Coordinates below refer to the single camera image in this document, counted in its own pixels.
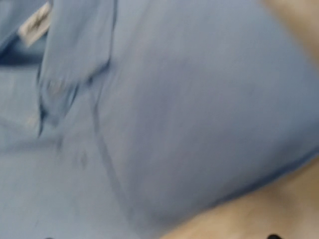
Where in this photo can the light blue long sleeve shirt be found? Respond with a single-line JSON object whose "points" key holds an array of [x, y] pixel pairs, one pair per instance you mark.
{"points": [[120, 119]]}

